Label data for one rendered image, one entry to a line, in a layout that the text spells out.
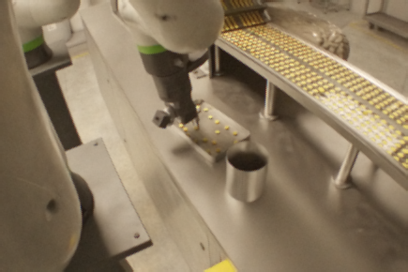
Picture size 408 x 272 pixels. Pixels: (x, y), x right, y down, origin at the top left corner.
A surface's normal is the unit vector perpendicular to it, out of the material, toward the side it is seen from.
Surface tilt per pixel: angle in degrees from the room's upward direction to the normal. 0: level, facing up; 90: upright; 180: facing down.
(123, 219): 0
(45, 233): 86
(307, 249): 0
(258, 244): 0
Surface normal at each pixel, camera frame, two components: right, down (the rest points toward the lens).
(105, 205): -0.05, -0.75
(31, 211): 0.90, 0.21
